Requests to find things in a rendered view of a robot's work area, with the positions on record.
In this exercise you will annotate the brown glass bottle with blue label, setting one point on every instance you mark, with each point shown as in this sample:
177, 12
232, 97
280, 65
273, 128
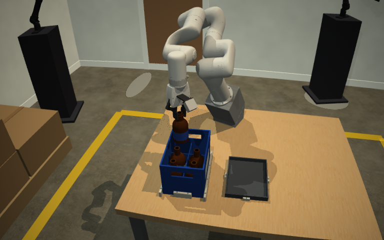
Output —
180, 129

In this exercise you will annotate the blue crate with cross dividers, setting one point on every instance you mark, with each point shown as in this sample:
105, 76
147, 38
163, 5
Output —
196, 184

